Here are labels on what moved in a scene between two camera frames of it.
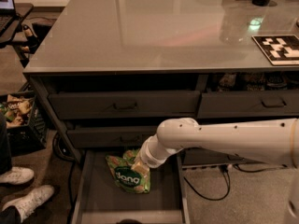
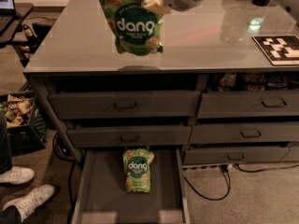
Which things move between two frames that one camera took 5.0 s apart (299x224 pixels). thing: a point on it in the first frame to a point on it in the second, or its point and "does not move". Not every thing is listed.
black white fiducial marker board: [280, 50] does not move
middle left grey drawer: [109, 136] does not move
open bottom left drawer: [98, 201] does not move
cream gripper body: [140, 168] to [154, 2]
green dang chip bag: [127, 177] to [135, 28]
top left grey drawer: [155, 105] does not move
